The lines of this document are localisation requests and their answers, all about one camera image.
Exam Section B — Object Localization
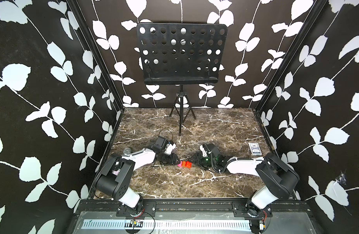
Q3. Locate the red lego brick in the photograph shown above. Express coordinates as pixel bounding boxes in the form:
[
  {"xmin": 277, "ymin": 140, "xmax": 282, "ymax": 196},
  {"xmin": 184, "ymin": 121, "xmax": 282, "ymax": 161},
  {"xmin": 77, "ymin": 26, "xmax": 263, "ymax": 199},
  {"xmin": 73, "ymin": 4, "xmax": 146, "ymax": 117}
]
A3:
[{"xmin": 185, "ymin": 161, "xmax": 192, "ymax": 168}]

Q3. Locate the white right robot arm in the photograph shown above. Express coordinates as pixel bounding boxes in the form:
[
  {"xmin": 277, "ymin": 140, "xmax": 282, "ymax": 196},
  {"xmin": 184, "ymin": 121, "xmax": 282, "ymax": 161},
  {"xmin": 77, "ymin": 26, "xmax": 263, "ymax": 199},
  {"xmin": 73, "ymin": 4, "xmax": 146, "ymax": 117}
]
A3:
[{"xmin": 189, "ymin": 143, "xmax": 300, "ymax": 216}]

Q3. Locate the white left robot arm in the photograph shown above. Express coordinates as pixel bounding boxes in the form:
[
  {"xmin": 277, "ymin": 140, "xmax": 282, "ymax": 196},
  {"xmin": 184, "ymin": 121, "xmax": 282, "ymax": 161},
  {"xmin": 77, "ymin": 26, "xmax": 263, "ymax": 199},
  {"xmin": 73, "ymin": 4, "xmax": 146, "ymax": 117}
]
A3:
[{"xmin": 93, "ymin": 136, "xmax": 179, "ymax": 212}]

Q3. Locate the playing card box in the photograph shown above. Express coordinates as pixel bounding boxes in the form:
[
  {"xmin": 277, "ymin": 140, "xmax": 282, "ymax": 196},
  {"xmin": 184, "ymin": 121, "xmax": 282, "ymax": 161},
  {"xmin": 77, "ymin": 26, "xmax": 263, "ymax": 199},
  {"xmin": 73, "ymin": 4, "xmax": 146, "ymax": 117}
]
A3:
[{"xmin": 248, "ymin": 143, "xmax": 262, "ymax": 156}]

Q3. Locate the white perforated strip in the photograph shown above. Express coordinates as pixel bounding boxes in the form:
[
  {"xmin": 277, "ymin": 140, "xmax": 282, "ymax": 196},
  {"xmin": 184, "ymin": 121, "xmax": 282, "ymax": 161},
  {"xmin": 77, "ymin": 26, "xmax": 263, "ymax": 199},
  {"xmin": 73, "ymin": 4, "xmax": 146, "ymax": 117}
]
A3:
[{"xmin": 81, "ymin": 219, "xmax": 251, "ymax": 232}]

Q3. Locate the black music stand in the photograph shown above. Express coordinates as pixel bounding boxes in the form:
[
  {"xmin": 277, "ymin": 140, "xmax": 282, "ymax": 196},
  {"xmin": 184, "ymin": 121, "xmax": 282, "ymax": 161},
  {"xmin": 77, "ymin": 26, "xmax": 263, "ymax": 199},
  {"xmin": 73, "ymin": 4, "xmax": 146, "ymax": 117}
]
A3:
[{"xmin": 137, "ymin": 22, "xmax": 228, "ymax": 126}]

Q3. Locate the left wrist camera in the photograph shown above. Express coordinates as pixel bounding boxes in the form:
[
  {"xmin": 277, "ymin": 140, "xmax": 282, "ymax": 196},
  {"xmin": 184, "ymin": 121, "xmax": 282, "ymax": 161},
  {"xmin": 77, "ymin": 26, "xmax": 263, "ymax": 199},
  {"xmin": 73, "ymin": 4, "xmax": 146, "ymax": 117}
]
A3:
[{"xmin": 164, "ymin": 142, "xmax": 176, "ymax": 155}]

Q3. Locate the black front rail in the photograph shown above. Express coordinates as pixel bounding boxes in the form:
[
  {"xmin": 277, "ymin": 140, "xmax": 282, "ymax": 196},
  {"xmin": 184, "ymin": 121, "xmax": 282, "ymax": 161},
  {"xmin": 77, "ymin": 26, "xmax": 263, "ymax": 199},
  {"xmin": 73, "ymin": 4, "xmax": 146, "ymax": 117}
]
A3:
[{"xmin": 77, "ymin": 198, "xmax": 311, "ymax": 218}]

